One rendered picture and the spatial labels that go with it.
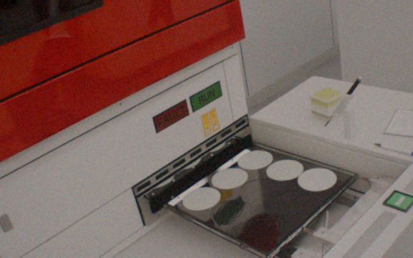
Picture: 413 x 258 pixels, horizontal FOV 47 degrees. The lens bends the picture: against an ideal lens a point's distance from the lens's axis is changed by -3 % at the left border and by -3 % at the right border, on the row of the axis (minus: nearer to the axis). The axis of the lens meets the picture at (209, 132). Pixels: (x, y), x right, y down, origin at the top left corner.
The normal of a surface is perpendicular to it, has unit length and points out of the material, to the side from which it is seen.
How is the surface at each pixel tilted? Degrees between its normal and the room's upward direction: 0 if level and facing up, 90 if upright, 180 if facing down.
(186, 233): 0
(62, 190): 90
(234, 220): 0
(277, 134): 90
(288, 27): 90
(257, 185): 0
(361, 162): 90
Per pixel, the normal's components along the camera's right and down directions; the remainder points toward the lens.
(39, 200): 0.69, 0.22
